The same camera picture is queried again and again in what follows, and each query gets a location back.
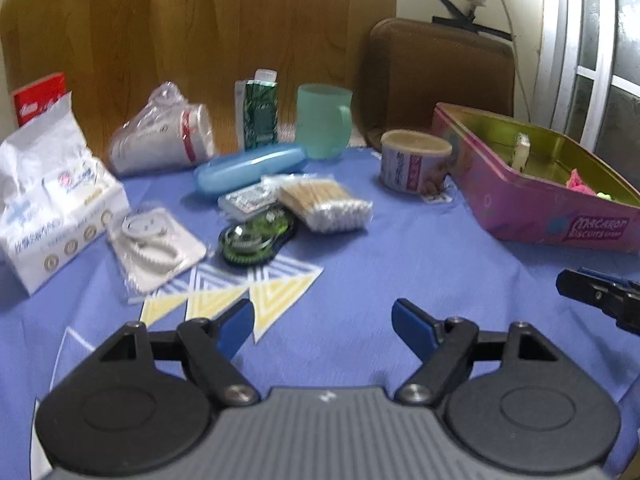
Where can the green drink carton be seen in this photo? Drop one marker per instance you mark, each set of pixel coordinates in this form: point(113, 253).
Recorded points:
point(257, 112)

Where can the blue printed blanket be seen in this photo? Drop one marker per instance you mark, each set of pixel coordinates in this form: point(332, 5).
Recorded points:
point(350, 280)

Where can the small printed card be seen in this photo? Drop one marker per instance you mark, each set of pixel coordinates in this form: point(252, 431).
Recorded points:
point(440, 197)

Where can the blue plastic case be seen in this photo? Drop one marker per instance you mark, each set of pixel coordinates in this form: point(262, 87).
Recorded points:
point(247, 167)

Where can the cotton swab pack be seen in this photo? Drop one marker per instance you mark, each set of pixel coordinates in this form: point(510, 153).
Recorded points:
point(322, 202)

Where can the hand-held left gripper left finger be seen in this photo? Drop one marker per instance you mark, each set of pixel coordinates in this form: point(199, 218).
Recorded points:
point(239, 324)

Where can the white tissue pack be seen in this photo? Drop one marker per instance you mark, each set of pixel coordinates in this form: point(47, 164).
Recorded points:
point(55, 195)

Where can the teal plastic cup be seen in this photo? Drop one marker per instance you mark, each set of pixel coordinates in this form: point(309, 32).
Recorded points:
point(322, 120)

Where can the green correction tape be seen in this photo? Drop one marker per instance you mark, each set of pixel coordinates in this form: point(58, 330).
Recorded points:
point(252, 240)

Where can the small white bottle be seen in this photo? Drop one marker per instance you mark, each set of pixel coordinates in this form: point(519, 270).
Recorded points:
point(522, 152)

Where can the red cardboard box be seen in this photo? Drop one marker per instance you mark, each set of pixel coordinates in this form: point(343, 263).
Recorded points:
point(37, 99)

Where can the wooden board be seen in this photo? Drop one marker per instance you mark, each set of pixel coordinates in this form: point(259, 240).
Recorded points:
point(200, 25)

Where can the pink biscuit tin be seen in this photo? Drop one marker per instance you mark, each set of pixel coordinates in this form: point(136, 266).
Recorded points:
point(530, 205)

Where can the paper cups in plastic sleeve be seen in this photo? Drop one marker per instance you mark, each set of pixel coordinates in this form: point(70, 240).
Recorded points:
point(165, 135)

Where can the black tape strips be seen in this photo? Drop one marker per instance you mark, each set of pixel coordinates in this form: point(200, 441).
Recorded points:
point(470, 22)

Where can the brown chair back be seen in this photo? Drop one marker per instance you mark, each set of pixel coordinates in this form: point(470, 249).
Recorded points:
point(440, 85)

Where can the playing card deck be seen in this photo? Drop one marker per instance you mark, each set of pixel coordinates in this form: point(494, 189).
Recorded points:
point(247, 200)

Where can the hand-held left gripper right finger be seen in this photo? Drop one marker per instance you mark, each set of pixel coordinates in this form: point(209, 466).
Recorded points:
point(410, 324)

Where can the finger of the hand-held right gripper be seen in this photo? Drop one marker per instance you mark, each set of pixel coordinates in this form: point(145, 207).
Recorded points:
point(597, 294)

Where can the pink soft item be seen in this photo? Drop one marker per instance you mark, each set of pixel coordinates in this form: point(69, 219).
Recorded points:
point(581, 181)

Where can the white window frame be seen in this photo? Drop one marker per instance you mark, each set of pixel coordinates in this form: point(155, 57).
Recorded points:
point(575, 45)

